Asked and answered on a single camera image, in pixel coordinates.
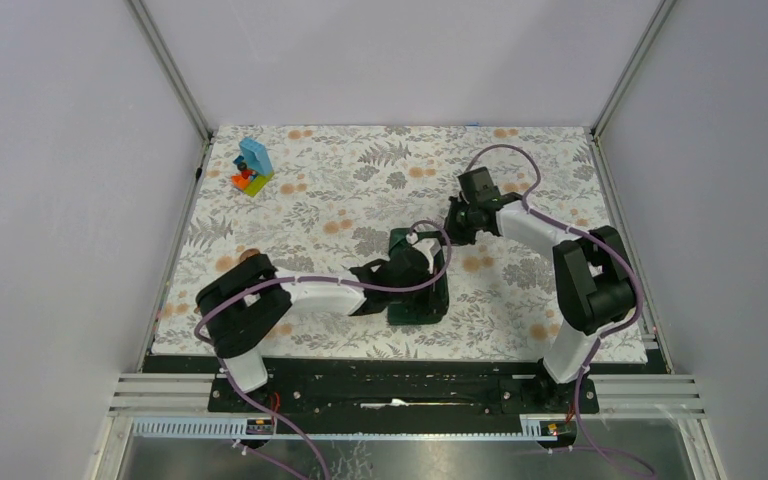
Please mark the aluminium frame post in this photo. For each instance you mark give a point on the aluminium frame post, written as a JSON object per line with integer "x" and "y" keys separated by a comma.
{"x": 163, "y": 55}
{"x": 635, "y": 62}

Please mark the dark green cloth napkin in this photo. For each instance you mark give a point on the dark green cloth napkin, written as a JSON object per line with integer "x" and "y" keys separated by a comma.
{"x": 428, "y": 306}

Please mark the left aluminium frame post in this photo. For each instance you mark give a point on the left aluminium frame post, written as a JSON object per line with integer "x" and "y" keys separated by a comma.
{"x": 163, "y": 55}

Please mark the colourful toy brick build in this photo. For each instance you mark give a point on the colourful toy brick build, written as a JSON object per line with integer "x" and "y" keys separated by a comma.
{"x": 254, "y": 167}

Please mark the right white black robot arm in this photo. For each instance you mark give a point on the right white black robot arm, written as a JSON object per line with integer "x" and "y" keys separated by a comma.
{"x": 594, "y": 283}

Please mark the copper spoon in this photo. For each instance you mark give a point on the copper spoon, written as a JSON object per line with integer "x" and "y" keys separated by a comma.
{"x": 248, "y": 253}

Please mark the right aluminium frame post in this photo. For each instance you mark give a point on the right aluminium frame post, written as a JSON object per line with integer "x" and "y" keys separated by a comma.
{"x": 635, "y": 62}

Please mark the floral patterned table mat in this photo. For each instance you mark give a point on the floral patterned table mat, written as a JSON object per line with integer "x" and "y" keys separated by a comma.
{"x": 336, "y": 194}

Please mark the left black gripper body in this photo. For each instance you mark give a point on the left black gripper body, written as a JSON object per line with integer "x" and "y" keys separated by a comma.
{"x": 419, "y": 295}

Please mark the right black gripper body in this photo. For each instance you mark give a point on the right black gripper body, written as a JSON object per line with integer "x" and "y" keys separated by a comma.
{"x": 460, "y": 221}

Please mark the aluminium rail right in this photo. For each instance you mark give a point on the aluminium rail right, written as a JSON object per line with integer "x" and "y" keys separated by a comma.
{"x": 648, "y": 396}

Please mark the aluminium rail left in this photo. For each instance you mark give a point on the aluminium rail left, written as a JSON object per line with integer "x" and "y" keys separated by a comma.
{"x": 160, "y": 392}

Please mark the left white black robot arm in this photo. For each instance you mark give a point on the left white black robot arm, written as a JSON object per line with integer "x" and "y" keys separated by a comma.
{"x": 241, "y": 307}

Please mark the aluminium rail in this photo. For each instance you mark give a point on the aluminium rail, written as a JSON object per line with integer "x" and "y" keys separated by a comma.
{"x": 648, "y": 396}
{"x": 160, "y": 392}

